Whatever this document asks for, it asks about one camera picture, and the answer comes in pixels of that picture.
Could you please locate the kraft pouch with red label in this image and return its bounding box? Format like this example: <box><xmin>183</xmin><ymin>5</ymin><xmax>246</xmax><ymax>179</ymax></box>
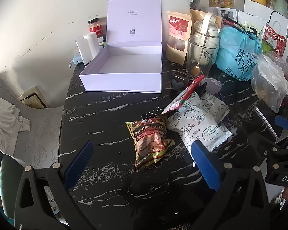
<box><xmin>165</xmin><ymin>11</ymin><xmax>192</xmax><ymax>65</ymax></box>

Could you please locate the gold spoon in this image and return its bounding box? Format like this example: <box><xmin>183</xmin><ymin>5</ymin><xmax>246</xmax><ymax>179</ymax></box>
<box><xmin>192</xmin><ymin>31</ymin><xmax>209</xmax><ymax>76</ymax></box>

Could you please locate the small black square holder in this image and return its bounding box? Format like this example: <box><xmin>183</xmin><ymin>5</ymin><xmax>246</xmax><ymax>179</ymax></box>
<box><xmin>172</xmin><ymin>69</ymin><xmax>190</xmax><ymax>90</ymax></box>

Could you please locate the white tissue roll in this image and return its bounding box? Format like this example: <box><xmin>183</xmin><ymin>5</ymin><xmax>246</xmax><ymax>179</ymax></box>
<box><xmin>75</xmin><ymin>32</ymin><xmax>101</xmax><ymax>65</ymax></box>

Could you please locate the white paper bag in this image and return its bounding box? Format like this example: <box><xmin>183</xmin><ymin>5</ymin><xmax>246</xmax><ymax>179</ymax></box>
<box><xmin>243</xmin><ymin>0</ymin><xmax>288</xmax><ymax>58</ymax></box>

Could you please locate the black polka dot hair tie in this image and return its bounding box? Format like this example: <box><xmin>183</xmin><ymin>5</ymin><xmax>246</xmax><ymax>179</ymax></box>
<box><xmin>145</xmin><ymin>108</ymin><xmax>168</xmax><ymax>121</ymax></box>

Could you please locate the red snack packet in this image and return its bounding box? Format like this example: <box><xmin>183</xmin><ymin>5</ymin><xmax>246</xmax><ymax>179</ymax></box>
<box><xmin>162</xmin><ymin>75</ymin><xmax>204</xmax><ymax>114</ymax></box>

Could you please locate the black phone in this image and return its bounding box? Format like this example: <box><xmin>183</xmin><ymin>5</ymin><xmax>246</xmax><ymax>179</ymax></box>
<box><xmin>254</xmin><ymin>99</ymin><xmax>284</xmax><ymax>139</ymax></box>

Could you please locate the blue plastic bag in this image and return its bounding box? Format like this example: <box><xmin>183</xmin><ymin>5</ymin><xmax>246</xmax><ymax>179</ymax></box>
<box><xmin>215</xmin><ymin>27</ymin><xmax>263</xmax><ymax>81</ymax></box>

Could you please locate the clear glass cup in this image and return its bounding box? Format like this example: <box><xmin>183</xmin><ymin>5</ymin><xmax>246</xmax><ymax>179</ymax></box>
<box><xmin>187</xmin><ymin>35</ymin><xmax>218</xmax><ymax>76</ymax></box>

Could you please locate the lavender sachet with tassel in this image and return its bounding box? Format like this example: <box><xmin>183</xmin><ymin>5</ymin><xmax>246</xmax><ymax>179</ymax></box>
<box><xmin>200</xmin><ymin>78</ymin><xmax>222</xmax><ymax>94</ymax></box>

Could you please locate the red and white printed bag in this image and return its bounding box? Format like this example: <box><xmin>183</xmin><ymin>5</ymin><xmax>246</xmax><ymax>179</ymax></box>
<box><xmin>262</xmin><ymin>24</ymin><xmax>287</xmax><ymax>58</ymax></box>

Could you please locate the clear plastic bag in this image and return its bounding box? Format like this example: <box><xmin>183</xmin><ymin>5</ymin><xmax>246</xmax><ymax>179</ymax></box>
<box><xmin>251</xmin><ymin>54</ymin><xmax>288</xmax><ymax>113</ymax></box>

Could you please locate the red-label jar black lid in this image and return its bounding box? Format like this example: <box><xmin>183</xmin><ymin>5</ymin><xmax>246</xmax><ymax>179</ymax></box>
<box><xmin>88</xmin><ymin>18</ymin><xmax>103</xmax><ymax>39</ymax></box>

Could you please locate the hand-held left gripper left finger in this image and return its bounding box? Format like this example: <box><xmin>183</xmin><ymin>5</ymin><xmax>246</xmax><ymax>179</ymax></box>
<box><xmin>14</xmin><ymin>140</ymin><xmax>94</xmax><ymax>230</ymax></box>

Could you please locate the grey cloth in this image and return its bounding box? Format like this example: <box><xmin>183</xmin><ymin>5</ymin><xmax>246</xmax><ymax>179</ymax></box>
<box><xmin>0</xmin><ymin>93</ymin><xmax>30</xmax><ymax>156</ymax></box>

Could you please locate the lavender gift box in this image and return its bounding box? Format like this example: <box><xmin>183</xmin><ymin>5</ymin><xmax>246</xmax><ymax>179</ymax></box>
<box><xmin>79</xmin><ymin>0</ymin><xmax>164</xmax><ymax>94</ymax></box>

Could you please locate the white printed snack packet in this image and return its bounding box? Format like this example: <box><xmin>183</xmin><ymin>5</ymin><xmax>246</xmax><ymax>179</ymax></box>
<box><xmin>167</xmin><ymin>101</ymin><xmax>232</xmax><ymax>152</ymax></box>
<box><xmin>194</xmin><ymin>91</ymin><xmax>230</xmax><ymax>125</ymax></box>

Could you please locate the plain kraft pouch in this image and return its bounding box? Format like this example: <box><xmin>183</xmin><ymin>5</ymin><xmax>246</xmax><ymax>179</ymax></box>
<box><xmin>190</xmin><ymin>9</ymin><xmax>221</xmax><ymax>29</ymax></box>

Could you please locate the black and white booklet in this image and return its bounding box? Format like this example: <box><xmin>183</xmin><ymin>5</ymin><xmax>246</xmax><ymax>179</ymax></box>
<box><xmin>217</xmin><ymin>7</ymin><xmax>238</xmax><ymax>23</ymax></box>

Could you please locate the grey leaf-pattern chair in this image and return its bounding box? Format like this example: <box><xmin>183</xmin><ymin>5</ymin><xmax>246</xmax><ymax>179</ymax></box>
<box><xmin>0</xmin><ymin>77</ymin><xmax>68</xmax><ymax>173</ymax></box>

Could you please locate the brown cereal snack packet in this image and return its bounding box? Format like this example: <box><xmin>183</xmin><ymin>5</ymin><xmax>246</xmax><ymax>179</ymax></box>
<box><xmin>125</xmin><ymin>118</ymin><xmax>175</xmax><ymax>170</ymax></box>

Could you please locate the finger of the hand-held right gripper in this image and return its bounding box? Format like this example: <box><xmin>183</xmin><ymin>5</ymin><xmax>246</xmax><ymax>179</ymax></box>
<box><xmin>274</xmin><ymin>114</ymin><xmax>288</xmax><ymax>135</ymax></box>
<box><xmin>249</xmin><ymin>132</ymin><xmax>288</xmax><ymax>173</ymax></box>

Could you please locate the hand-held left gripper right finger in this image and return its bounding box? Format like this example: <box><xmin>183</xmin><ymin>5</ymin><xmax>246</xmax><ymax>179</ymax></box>
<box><xmin>191</xmin><ymin>140</ymin><xmax>287</xmax><ymax>230</ymax></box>

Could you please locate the white and green pouch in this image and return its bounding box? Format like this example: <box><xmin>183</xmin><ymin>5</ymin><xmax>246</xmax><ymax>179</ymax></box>
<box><xmin>238</xmin><ymin>11</ymin><xmax>267</xmax><ymax>41</ymax></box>

